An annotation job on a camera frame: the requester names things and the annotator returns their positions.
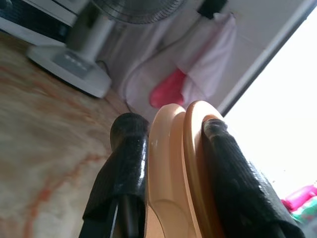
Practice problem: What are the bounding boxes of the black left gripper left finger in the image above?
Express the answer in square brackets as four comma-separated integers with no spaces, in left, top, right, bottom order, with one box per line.
[79,113,150,238]

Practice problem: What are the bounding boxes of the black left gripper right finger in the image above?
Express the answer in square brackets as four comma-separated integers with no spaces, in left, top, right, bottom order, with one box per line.
[202,118,307,238]

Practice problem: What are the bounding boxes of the orange round lidded container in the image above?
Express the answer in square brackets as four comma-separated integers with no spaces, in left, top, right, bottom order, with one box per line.
[145,100,227,238]

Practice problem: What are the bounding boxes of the pink plastic item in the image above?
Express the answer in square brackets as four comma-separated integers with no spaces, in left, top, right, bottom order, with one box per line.
[284,184,317,211]

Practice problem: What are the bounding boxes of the green patterned item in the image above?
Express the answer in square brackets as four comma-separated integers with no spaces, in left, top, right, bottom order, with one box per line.
[289,200,317,231]

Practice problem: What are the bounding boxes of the pink plastic bag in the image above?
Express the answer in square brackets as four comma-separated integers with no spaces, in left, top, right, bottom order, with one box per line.
[150,68,186,109]

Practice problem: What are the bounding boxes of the white standing fan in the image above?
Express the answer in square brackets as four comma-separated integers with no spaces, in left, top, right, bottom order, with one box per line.
[26,0,186,99]

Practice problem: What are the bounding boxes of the white hanging cloth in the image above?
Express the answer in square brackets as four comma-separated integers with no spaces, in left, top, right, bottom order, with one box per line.
[99,12,238,117]

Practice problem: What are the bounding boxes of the white appliance with dark panel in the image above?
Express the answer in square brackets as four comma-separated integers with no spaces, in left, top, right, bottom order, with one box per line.
[0,0,85,45]

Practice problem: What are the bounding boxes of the white door frame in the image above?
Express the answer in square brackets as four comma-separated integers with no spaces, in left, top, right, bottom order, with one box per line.
[217,0,317,116]

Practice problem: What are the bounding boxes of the black wall fixture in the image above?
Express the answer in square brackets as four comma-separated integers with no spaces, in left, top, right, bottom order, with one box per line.
[197,0,228,19]

